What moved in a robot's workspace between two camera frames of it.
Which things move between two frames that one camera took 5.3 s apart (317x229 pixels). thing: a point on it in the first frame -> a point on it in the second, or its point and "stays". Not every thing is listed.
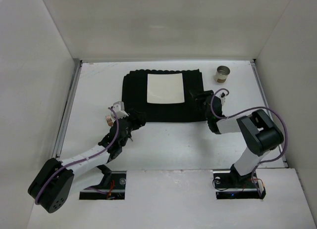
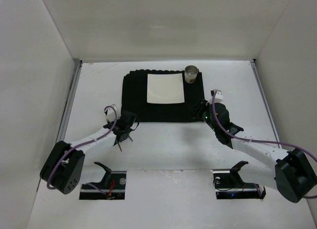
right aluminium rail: [254, 65] stays
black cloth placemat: [134, 95] stays
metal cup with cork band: [222, 73] -> [190, 72]
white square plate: [165, 88] stays
